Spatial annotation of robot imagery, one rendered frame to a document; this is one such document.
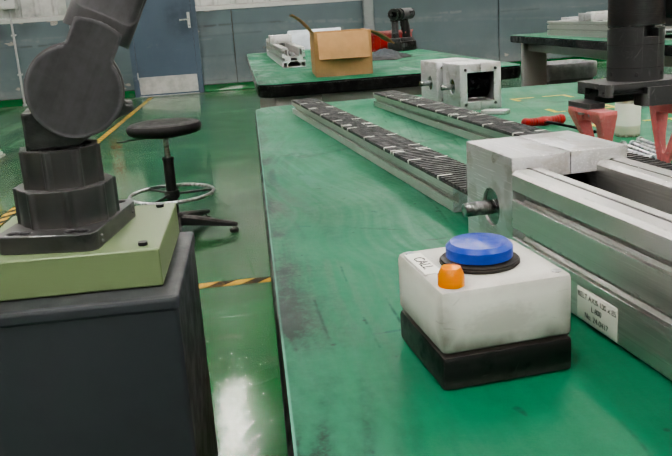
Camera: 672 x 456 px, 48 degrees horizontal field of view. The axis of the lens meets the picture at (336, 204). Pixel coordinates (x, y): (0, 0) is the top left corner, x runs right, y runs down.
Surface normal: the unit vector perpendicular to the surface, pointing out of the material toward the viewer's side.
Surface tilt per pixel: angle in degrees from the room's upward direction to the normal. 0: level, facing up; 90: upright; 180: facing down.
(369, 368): 0
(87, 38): 90
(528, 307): 90
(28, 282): 90
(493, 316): 90
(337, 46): 68
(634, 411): 0
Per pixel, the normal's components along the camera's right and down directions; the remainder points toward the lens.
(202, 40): 0.11, 0.23
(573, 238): -0.97, 0.12
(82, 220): 0.53, 0.18
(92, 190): 0.80, 0.10
